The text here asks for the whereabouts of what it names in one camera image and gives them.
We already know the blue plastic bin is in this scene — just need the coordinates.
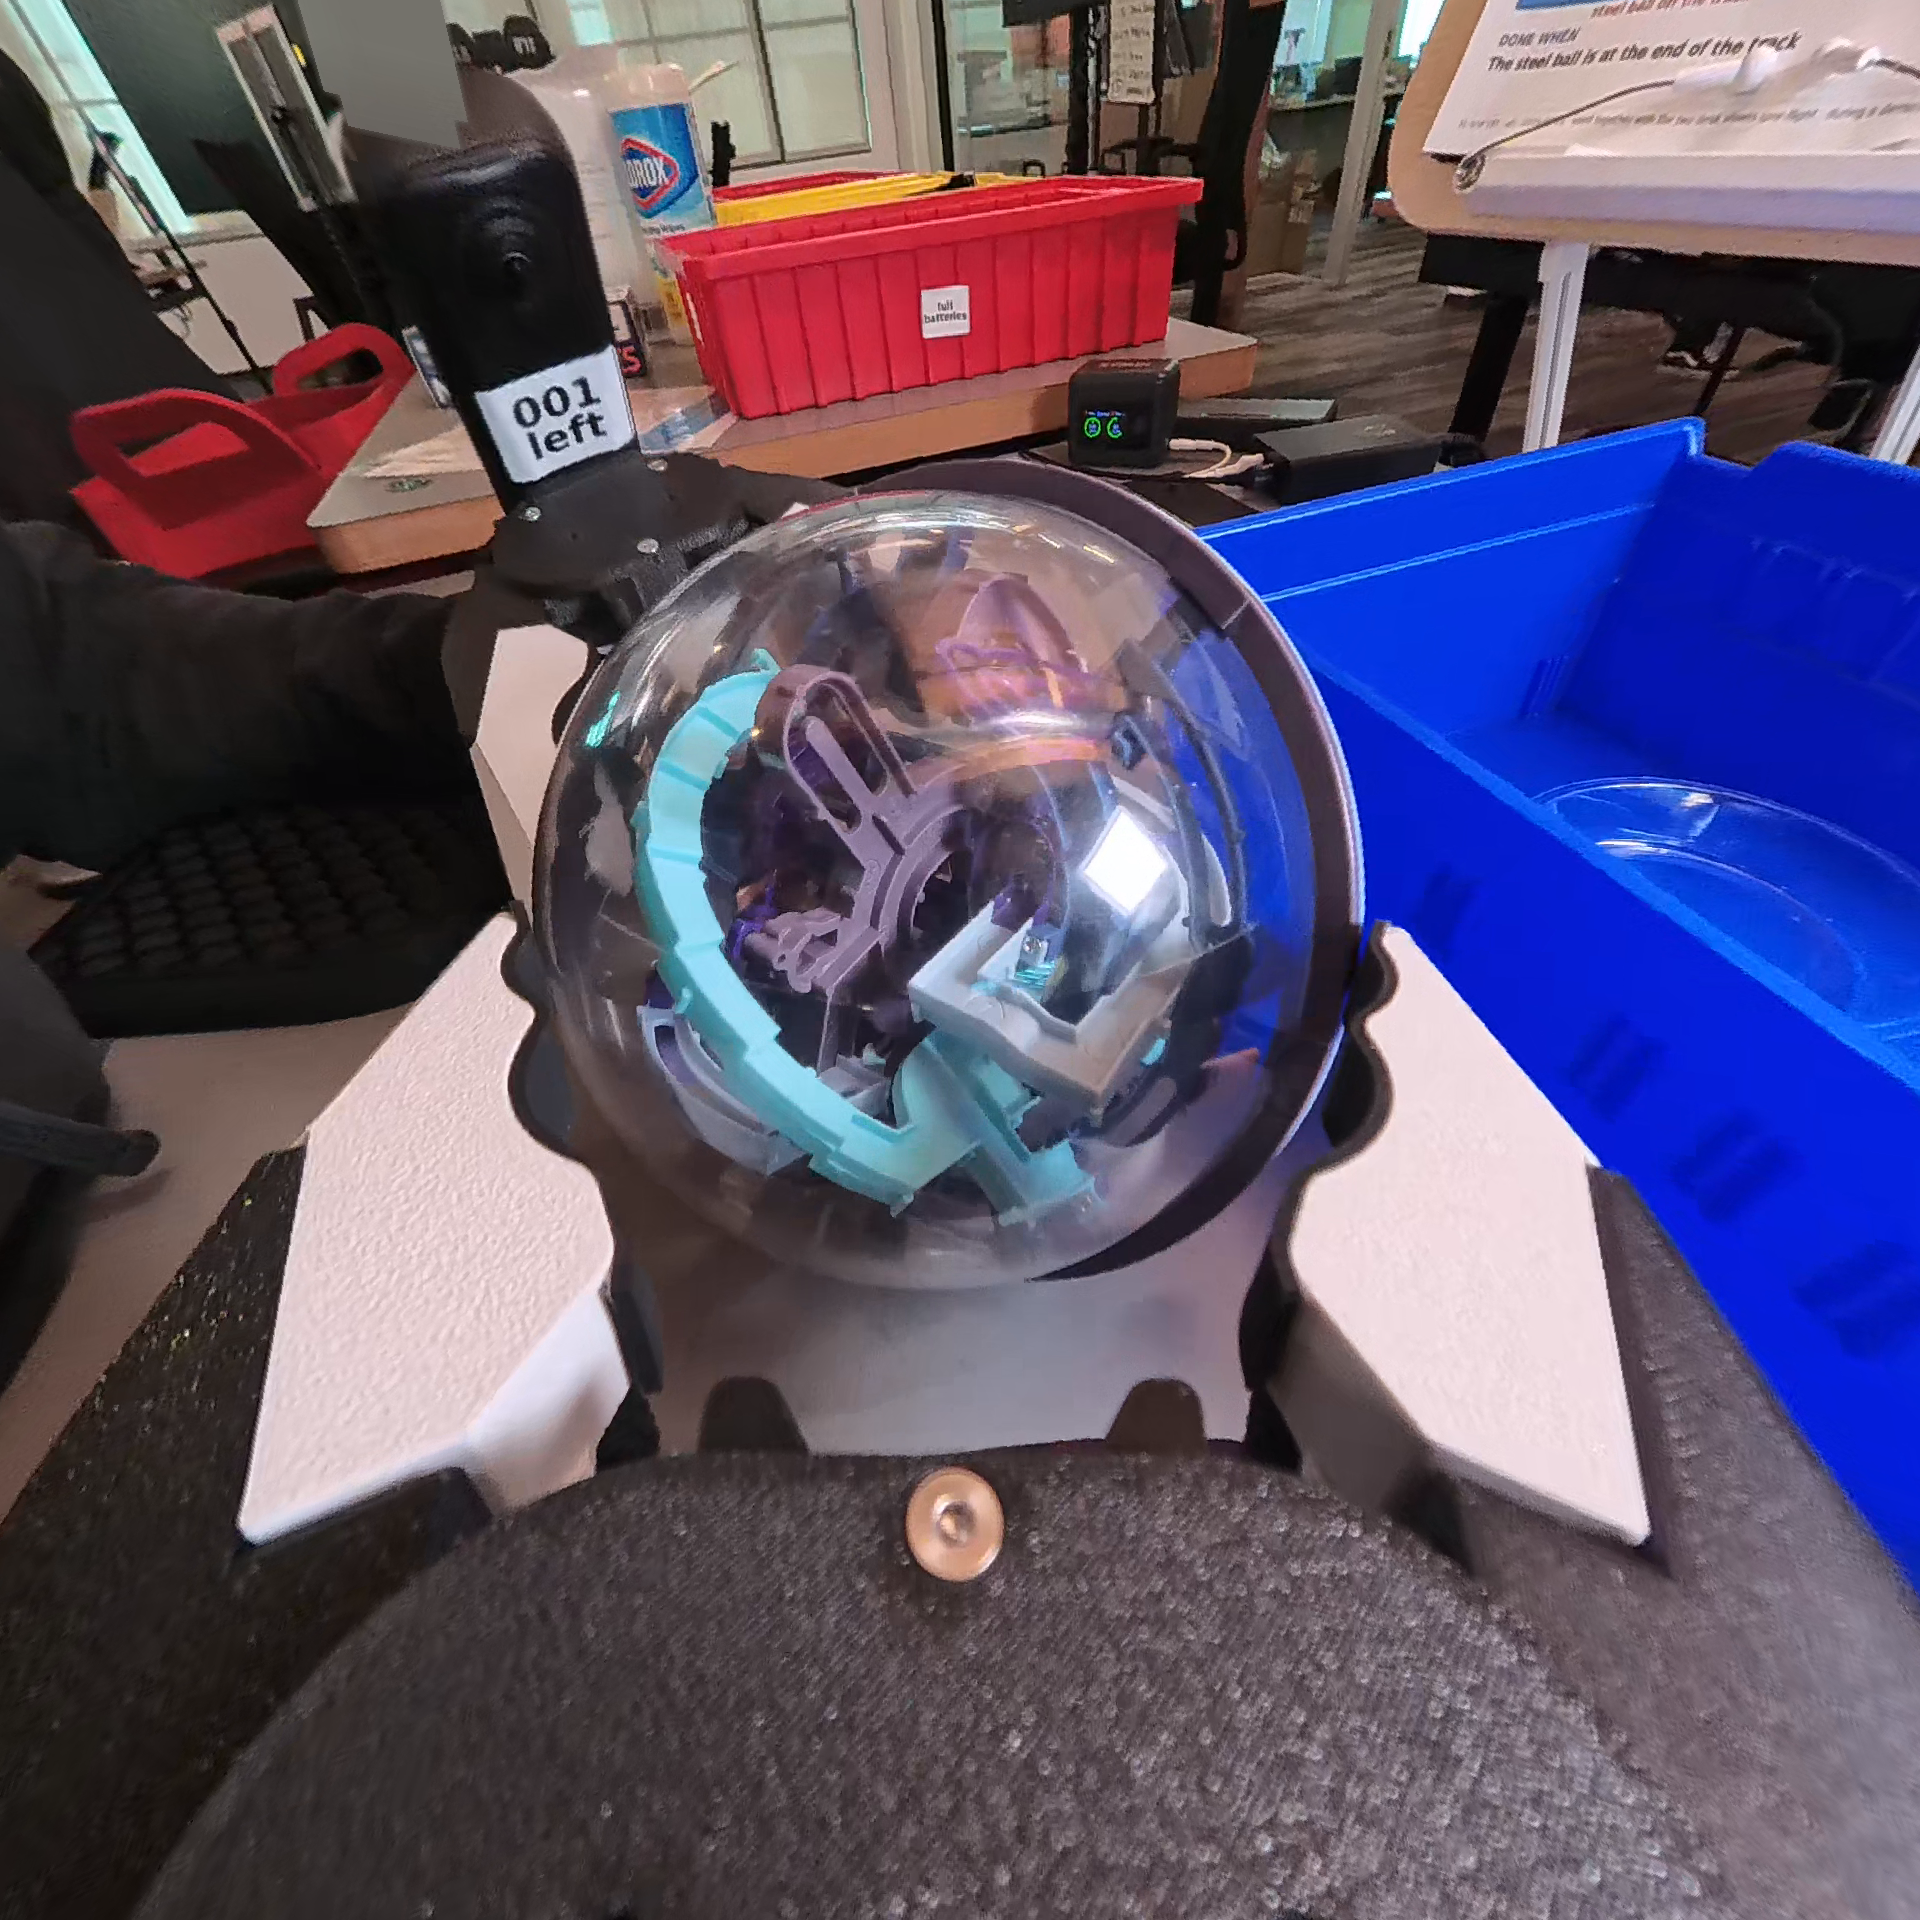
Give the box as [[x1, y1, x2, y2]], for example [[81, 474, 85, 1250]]
[[1199, 419, 1920, 1576]]

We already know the person's left forearm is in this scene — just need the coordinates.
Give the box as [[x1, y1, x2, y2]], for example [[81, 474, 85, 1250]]
[[0, 515, 481, 872]]

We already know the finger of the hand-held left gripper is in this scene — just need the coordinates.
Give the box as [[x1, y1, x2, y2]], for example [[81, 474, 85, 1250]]
[[466, 615, 600, 886]]

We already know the red plastic handle tool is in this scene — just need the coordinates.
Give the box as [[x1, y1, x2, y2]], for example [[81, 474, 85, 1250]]
[[66, 323, 416, 579]]

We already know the clear plastic ball stand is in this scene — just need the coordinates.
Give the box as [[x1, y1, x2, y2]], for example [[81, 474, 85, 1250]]
[[1544, 774, 1920, 1037]]

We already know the red plastic bin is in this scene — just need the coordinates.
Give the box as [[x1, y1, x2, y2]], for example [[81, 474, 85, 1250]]
[[655, 171, 1202, 423]]

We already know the black backpack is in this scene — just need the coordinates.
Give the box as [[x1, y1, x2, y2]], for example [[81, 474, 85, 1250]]
[[0, 946, 167, 1397]]

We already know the wooden instruction board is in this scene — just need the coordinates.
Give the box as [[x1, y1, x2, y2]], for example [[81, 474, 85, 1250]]
[[1386, 0, 1920, 271]]

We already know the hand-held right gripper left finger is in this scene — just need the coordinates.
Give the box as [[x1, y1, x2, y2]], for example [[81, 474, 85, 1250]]
[[240, 910, 646, 1547]]

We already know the black digital timer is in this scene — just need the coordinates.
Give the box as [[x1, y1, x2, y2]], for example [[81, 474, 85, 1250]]
[[1070, 354, 1185, 473]]

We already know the yellow plastic bin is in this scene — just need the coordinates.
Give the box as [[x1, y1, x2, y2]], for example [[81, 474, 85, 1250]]
[[714, 166, 1037, 216]]

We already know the white wipes canister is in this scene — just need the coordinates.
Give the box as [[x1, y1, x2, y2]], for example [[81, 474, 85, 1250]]
[[609, 66, 721, 241]]

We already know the clear plastic maze ball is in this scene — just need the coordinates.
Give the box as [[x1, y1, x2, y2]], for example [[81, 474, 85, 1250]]
[[525, 459, 1373, 1290]]

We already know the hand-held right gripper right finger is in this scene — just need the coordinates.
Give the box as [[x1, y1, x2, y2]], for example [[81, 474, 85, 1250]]
[[1262, 925, 1657, 1549]]

